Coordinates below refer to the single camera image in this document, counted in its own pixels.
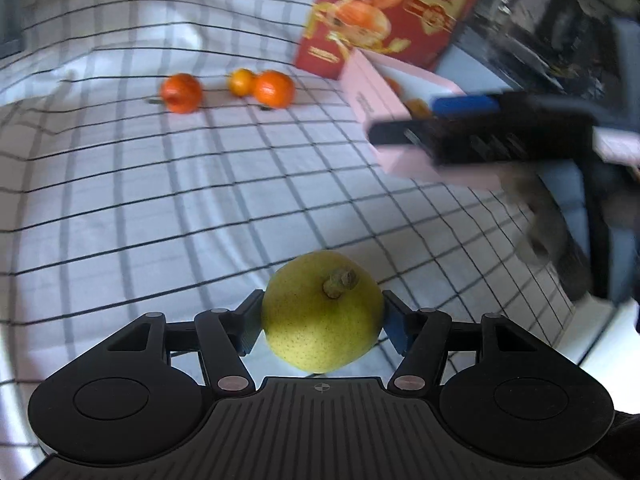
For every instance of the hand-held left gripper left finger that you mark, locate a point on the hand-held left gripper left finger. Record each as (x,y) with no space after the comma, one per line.
(250,325)

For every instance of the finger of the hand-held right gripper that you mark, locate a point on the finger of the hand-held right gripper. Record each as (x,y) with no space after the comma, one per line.
(465,104)
(400,134)

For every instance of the pink cardboard box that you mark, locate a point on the pink cardboard box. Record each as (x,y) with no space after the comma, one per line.
(370,95)

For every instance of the red snack bag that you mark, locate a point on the red snack bag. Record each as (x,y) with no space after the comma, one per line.
(440,10)

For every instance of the yellow-green pear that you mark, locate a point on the yellow-green pear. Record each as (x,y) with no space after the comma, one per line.
(320,320)

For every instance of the dark monitor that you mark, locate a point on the dark monitor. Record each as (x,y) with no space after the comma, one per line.
(7,25)

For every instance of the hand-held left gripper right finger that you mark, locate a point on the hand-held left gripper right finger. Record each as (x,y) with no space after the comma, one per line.
(395,330)

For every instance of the person's right hand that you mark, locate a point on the person's right hand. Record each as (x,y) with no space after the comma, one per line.
(542,225)

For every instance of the glass-sided computer case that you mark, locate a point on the glass-sided computer case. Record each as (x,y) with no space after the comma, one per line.
(550,10)

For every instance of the white black-checked tablecloth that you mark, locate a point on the white black-checked tablecloth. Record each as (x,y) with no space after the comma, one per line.
(150,200)

